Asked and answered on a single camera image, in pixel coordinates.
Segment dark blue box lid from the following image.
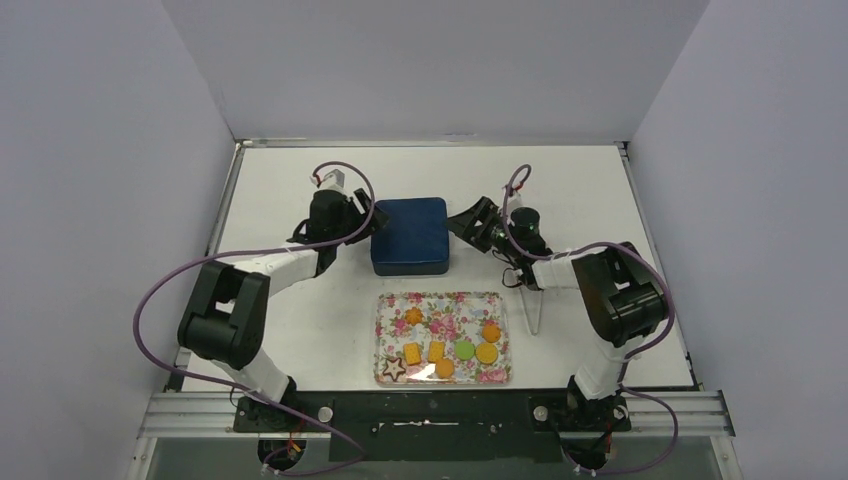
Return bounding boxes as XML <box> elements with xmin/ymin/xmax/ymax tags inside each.
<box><xmin>370</xmin><ymin>197</ymin><xmax>450</xmax><ymax>262</ymax></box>

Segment dark blue square box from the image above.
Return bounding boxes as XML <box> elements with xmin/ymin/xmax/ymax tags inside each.
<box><xmin>372</xmin><ymin>260</ymin><xmax>450</xmax><ymax>277</ymax></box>

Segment pink cat paw tongs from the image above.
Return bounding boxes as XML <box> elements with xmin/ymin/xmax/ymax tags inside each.
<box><xmin>519</xmin><ymin>286</ymin><xmax>545</xmax><ymax>336</ymax></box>

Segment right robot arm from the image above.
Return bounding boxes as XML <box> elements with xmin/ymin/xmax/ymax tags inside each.
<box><xmin>446</xmin><ymin>195</ymin><xmax>675</xmax><ymax>428</ymax></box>

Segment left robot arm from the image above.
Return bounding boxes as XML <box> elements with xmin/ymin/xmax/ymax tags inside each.
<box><xmin>177</xmin><ymin>187</ymin><xmax>390</xmax><ymax>430</ymax></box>

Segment orange flower cookie middle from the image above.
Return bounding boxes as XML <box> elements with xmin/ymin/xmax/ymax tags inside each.
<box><xmin>404</xmin><ymin>307</ymin><xmax>424</xmax><ymax>326</ymax></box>

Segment floral rectangular tray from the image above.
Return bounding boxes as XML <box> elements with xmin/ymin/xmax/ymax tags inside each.
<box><xmin>374</xmin><ymin>292</ymin><xmax>513</xmax><ymax>387</ymax></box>

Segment green round cookie lower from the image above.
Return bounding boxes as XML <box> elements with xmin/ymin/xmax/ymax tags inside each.
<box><xmin>454</xmin><ymin>340</ymin><xmax>476</xmax><ymax>362</ymax></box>

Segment yellow waffle round cookie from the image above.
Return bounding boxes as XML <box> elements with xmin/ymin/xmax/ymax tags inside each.
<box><xmin>475</xmin><ymin>342</ymin><xmax>499</xmax><ymax>365</ymax></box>

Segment square cracker right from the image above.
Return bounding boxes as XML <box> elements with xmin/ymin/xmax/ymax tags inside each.
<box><xmin>427</xmin><ymin>340</ymin><xmax>445</xmax><ymax>363</ymax></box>

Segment square cracker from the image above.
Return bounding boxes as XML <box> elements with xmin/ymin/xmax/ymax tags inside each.
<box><xmin>402</xmin><ymin>343</ymin><xmax>422</xmax><ymax>366</ymax></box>
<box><xmin>427</xmin><ymin>340</ymin><xmax>445</xmax><ymax>363</ymax></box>

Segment square cracker left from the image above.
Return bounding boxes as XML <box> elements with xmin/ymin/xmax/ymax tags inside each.
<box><xmin>402</xmin><ymin>343</ymin><xmax>422</xmax><ymax>366</ymax></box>

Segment orange round cookie bottom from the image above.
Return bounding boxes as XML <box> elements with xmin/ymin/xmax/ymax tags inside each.
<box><xmin>435</xmin><ymin>358</ymin><xmax>455</xmax><ymax>379</ymax></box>

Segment star chocolate cookie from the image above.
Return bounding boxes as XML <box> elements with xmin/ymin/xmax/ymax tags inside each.
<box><xmin>380</xmin><ymin>357</ymin><xmax>407</xmax><ymax>383</ymax></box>

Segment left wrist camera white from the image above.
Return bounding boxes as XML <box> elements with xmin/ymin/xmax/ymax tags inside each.
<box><xmin>311</xmin><ymin>169</ymin><xmax>347</xmax><ymax>196</ymax></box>

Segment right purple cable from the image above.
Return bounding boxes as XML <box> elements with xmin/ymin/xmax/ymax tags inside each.
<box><xmin>501</xmin><ymin>164</ymin><xmax>680</xmax><ymax>476</ymax></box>

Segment purple cable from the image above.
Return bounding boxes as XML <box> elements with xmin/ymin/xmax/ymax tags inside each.
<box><xmin>132</xmin><ymin>161</ymin><xmax>377</xmax><ymax>476</ymax></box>
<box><xmin>501</xmin><ymin>164</ymin><xmax>680</xmax><ymax>476</ymax></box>

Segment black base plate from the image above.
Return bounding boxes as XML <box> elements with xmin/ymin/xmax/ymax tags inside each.
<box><xmin>232</xmin><ymin>388</ymin><xmax>631</xmax><ymax>463</ymax></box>

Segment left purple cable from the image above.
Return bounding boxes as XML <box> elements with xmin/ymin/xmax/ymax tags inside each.
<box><xmin>132</xmin><ymin>161</ymin><xmax>377</xmax><ymax>476</ymax></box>

